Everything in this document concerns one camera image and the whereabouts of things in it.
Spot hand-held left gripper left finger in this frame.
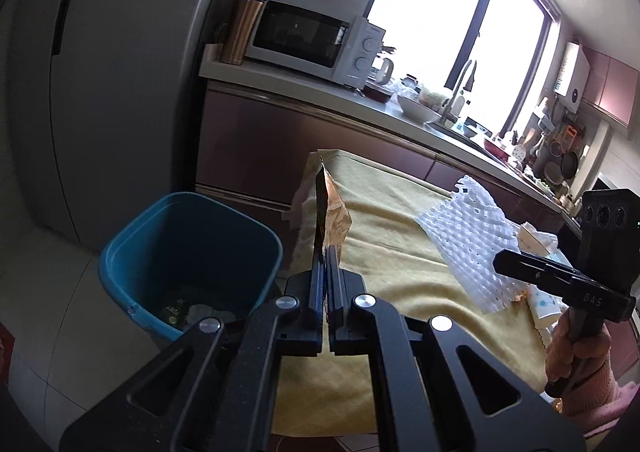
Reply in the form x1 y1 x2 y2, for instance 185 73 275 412
60 251 328 452

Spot kitchen sink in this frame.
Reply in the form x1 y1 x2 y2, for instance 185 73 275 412
425 121 488 145

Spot dark red bowl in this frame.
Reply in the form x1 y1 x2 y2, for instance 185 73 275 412
364 83 397 103

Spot large white bowl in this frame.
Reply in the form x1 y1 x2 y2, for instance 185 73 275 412
397 94 442 123

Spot metal kitchen faucet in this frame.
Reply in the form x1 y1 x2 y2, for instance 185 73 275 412
439 58 479 127

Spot kitchen window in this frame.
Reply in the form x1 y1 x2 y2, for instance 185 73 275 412
364 0 560 143

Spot gold snack wrapper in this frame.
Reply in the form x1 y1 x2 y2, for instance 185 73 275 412
312 157 354 263

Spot person's right forearm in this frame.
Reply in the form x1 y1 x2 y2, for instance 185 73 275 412
560 357 640 440

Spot yellow patterned tablecloth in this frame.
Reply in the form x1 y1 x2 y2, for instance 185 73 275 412
272 148 583 439

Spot white water heater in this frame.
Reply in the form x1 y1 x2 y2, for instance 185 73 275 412
553 42 592 113

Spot glass jar with food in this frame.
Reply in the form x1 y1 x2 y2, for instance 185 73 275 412
419 86 452 108

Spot white foam net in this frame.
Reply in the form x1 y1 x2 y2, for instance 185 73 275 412
416 175 526 315

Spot grey refrigerator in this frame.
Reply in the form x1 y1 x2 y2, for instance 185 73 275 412
0 0 273 255

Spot hanging kitchen utensils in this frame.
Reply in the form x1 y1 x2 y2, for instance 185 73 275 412
522 114 587 195

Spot white microwave oven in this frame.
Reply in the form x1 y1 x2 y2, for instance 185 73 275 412
244 0 387 87

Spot pink wall cabinet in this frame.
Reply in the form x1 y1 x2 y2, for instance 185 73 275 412
580 46 640 129

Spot person's right hand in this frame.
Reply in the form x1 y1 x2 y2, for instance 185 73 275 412
546 309 613 385

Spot blue plastic bin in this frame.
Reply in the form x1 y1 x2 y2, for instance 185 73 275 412
98 192 284 351

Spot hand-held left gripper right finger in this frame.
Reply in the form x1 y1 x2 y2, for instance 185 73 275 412
327 252 586 452

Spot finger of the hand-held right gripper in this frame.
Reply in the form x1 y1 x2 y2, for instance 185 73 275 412
494 249 596 295

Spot kitchen counter with cabinets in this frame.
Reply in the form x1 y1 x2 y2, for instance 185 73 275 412
195 44 583 253

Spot printed white packet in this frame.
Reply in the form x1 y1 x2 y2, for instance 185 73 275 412
522 282 568 329

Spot copper thermos mug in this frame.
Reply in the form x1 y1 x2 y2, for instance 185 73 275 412
220 0 267 65

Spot glass kettle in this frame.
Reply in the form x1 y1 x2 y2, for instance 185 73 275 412
372 56 396 85

